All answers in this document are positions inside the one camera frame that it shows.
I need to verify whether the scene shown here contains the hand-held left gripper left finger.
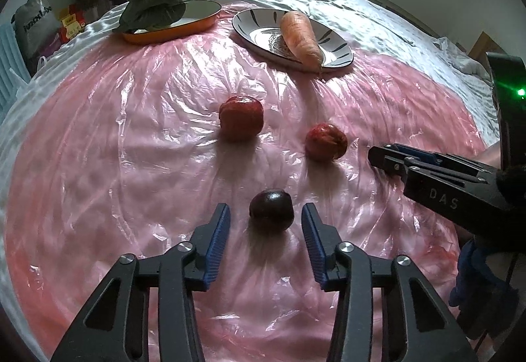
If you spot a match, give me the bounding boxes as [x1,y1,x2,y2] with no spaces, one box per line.
[49,203,231,362]

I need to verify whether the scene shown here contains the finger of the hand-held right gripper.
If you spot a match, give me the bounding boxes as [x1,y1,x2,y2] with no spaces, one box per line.
[368,145,490,184]
[388,143,494,178]

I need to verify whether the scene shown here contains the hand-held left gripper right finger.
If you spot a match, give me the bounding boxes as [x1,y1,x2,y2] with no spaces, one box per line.
[301,203,479,362]

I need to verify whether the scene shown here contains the dark purple plum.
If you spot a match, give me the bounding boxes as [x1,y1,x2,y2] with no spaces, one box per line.
[249,189,295,231]

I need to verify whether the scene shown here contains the person's right hand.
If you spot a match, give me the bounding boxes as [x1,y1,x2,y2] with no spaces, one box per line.
[450,239,518,342]

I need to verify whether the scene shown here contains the red round fruit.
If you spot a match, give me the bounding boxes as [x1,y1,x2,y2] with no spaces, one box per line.
[219,96,264,141]
[305,123,348,161]

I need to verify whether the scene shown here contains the crumpled white blanket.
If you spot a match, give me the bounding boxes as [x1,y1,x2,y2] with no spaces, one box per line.
[431,36,491,76]

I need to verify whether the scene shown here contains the pink plastic sheet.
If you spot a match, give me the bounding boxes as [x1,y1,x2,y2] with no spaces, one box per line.
[4,4,490,362]

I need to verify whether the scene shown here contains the wooden headboard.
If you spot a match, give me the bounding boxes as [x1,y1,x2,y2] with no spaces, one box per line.
[468,31,500,67]

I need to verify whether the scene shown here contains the carrot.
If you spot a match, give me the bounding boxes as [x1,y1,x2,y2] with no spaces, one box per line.
[280,11,324,71]

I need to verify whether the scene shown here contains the white bed sheet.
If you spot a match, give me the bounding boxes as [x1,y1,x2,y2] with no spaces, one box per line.
[0,0,500,362]

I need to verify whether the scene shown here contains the black striped white plate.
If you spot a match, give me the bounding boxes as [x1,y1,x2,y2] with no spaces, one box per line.
[232,9,355,72]

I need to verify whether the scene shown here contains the orange oval dish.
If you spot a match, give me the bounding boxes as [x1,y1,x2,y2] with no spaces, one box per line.
[121,0,223,44]

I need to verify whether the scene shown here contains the leafy green vegetable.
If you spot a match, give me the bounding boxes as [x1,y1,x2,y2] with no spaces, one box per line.
[119,0,200,34]

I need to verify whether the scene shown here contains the red yellow box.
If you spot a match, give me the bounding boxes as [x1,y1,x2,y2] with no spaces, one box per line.
[58,4,87,44]

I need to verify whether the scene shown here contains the grey printed bag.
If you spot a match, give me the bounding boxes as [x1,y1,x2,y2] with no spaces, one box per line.
[12,0,60,59]

